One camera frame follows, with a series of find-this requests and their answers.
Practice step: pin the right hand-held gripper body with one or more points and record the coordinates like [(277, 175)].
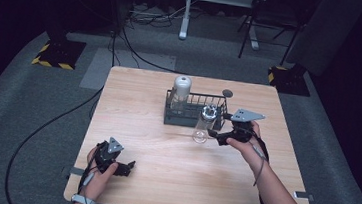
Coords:
[(243, 128)]

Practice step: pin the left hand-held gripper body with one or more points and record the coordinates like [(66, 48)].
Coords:
[(107, 157)]

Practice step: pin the clear bottle with silver cap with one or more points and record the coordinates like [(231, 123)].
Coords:
[(204, 124)]

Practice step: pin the clear bottle with white lid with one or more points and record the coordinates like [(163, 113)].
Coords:
[(181, 92)]

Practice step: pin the person's right hand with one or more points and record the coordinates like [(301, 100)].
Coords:
[(249, 152)]

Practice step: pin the person's left hand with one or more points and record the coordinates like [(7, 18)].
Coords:
[(99, 183)]

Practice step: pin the grey table edge clamp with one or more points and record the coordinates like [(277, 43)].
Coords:
[(75, 171), (304, 196)]

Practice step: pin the dark round table grommet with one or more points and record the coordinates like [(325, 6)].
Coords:
[(227, 93)]

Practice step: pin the white wristwatch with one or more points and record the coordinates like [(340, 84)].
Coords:
[(84, 201)]

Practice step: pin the black yellow striped stand base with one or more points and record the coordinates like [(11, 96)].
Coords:
[(289, 79), (60, 54)]

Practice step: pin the grey floor mat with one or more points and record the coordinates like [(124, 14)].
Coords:
[(132, 64)]

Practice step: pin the black metal chair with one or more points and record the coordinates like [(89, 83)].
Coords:
[(270, 20)]

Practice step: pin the grey curtain panel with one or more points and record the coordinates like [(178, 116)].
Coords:
[(326, 32)]

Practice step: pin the white desk frame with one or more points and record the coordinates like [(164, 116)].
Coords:
[(185, 18)]

